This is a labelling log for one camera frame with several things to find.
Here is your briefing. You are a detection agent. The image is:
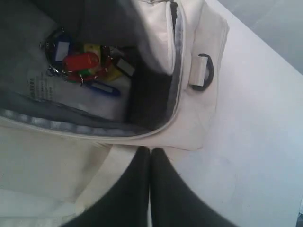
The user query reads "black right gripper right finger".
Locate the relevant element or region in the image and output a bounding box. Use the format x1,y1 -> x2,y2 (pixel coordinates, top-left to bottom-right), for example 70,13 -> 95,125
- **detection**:
150,148 -> 235,227

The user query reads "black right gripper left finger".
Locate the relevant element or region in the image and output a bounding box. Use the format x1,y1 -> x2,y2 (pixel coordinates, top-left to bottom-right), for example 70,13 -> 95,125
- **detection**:
63,147 -> 151,227

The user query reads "cream white duffel bag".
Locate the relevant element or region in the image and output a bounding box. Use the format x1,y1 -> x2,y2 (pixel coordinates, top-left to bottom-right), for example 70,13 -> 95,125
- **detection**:
0,0 -> 230,227

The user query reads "colourful key tag bunch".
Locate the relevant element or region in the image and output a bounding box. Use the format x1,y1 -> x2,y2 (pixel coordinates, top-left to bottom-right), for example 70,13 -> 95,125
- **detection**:
39,27 -> 135,97

